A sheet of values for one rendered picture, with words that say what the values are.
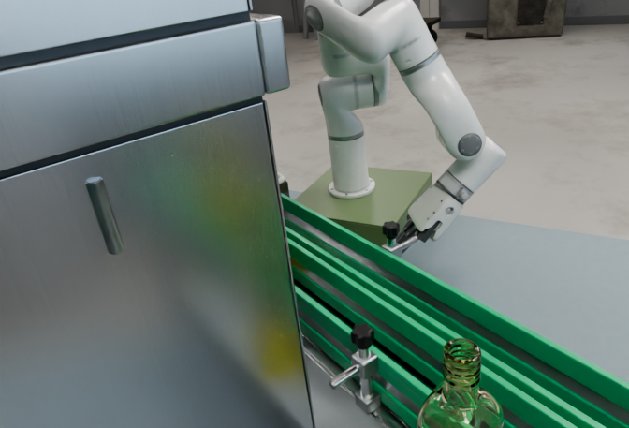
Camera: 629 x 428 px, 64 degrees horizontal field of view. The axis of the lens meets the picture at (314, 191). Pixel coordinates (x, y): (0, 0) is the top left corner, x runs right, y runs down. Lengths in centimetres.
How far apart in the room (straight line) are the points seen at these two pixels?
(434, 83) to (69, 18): 74
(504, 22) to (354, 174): 642
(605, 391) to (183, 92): 57
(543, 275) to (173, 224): 93
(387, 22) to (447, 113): 20
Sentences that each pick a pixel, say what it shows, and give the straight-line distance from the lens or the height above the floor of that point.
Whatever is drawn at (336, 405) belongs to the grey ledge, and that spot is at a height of 88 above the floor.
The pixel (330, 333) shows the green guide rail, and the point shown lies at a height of 94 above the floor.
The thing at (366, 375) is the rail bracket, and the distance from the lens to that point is 68.
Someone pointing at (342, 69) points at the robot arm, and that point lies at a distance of 118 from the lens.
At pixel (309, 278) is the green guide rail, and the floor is 91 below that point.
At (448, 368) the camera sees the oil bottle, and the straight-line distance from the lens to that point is 44.
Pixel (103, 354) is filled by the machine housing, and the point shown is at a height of 117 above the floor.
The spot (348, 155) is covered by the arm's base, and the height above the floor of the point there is 96.
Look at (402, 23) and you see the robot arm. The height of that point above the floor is 130.
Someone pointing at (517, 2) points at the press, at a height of 48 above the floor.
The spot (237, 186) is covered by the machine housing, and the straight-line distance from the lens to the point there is 44.
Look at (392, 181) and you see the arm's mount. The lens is 140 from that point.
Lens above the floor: 144
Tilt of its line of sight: 26 degrees down
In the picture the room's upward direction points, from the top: 7 degrees counter-clockwise
